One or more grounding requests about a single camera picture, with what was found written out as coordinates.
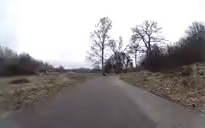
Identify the tall bare tree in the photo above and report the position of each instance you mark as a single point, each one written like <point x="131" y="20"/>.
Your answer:
<point x="101" y="50"/>

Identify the dry grass bank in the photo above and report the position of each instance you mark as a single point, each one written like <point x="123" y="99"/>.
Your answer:
<point x="176" y="83"/>

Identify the broad bare tree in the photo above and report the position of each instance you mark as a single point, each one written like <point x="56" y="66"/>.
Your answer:
<point x="147" y="38"/>

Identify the dark hedge of bushes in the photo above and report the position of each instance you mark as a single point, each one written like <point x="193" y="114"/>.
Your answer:
<point x="186" y="51"/>

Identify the grey asphalt path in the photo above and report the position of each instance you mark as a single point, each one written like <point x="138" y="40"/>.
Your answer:
<point x="100" y="106"/>

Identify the dark wood of trees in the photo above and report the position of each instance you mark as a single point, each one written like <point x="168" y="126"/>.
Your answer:
<point x="13" y="63"/>

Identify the cluster of bare trees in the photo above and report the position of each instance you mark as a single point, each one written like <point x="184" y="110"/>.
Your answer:
<point x="119" y="60"/>

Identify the dry grass field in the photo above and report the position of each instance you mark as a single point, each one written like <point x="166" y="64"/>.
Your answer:
<point x="30" y="88"/>

